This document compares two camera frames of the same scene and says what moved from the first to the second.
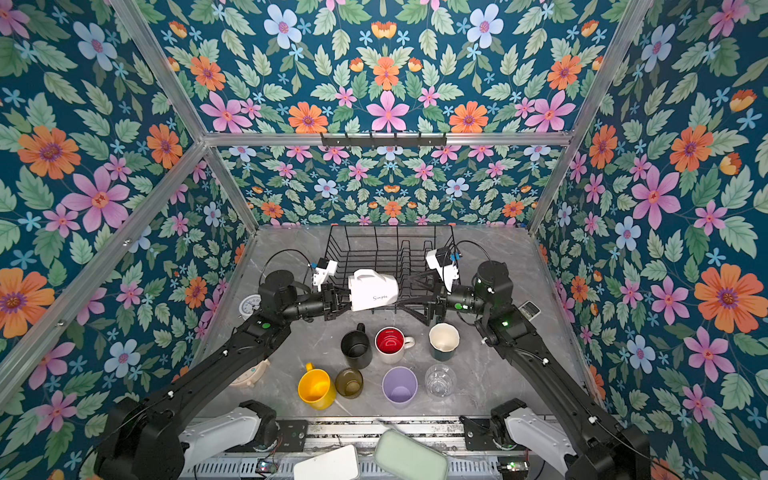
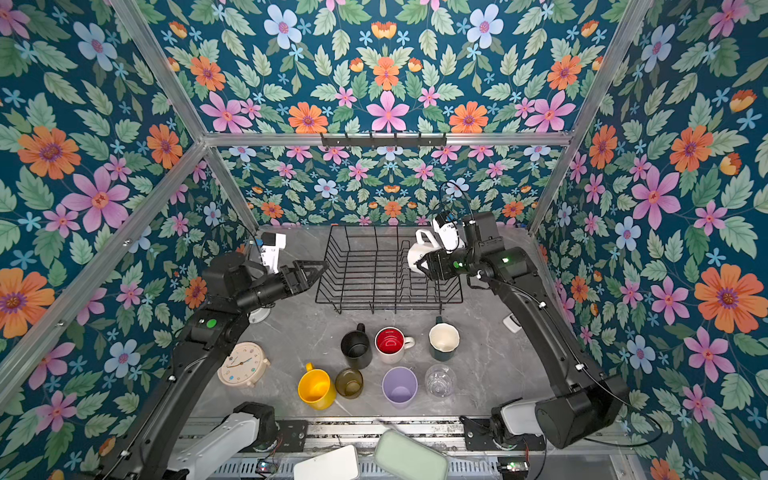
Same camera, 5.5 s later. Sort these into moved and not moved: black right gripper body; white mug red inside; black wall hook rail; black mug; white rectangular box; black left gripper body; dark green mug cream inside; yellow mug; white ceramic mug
Moved: white ceramic mug; black left gripper body; black right gripper body
Not moved: white rectangular box; black wall hook rail; black mug; yellow mug; white mug red inside; dark green mug cream inside
